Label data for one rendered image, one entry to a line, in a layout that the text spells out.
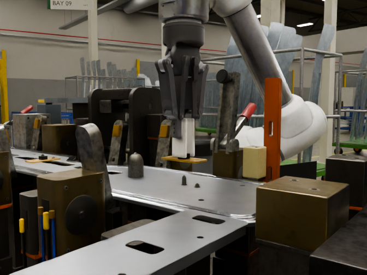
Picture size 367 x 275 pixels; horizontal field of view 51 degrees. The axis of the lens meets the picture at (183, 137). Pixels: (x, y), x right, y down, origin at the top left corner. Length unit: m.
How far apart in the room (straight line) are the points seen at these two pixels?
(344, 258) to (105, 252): 0.23
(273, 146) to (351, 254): 0.45
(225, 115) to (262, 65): 0.54
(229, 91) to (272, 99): 0.11
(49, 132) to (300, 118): 0.84
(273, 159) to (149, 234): 0.39
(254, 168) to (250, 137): 0.69
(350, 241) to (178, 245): 0.17
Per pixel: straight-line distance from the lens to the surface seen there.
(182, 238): 0.45
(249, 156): 0.75
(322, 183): 0.47
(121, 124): 1.01
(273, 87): 0.77
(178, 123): 0.68
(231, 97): 0.81
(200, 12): 0.68
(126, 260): 0.40
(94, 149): 0.60
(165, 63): 0.64
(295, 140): 1.43
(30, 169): 0.96
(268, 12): 8.85
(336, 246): 0.37
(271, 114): 0.77
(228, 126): 0.81
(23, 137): 1.38
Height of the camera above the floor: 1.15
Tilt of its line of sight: 5 degrees down
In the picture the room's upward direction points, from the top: straight up
